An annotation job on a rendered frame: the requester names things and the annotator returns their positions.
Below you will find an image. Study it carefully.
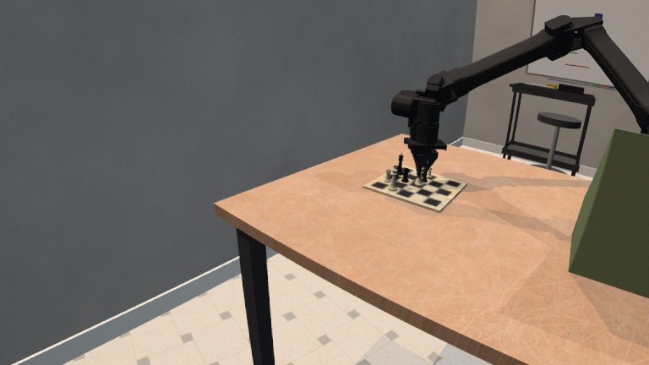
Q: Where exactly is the chessboard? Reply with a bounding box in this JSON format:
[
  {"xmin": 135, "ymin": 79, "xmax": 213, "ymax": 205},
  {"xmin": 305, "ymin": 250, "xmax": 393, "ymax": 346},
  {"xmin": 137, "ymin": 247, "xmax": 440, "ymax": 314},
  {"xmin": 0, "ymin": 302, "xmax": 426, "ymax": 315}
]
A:
[{"xmin": 363, "ymin": 166, "xmax": 467, "ymax": 213}]

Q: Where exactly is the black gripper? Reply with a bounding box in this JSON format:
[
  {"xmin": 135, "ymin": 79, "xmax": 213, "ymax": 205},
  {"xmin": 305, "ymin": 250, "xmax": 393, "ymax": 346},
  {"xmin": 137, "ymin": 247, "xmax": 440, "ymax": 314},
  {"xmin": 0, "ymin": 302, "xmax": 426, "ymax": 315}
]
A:
[{"xmin": 404, "ymin": 121, "xmax": 447, "ymax": 177}]

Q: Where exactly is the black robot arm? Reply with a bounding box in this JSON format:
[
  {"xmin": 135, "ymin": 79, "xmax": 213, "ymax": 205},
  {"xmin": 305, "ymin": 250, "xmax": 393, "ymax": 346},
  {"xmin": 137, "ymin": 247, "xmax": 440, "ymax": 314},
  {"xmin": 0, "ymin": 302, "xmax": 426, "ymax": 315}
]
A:
[{"xmin": 391, "ymin": 15, "xmax": 649, "ymax": 141}]

